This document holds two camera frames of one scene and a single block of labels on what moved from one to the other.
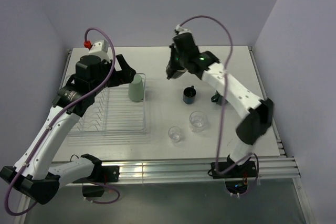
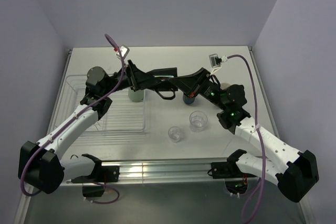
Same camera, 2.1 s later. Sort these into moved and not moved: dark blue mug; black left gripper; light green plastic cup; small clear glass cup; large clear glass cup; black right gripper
Moved: black right gripper; black left gripper
Not moved: dark blue mug; large clear glass cup; light green plastic cup; small clear glass cup
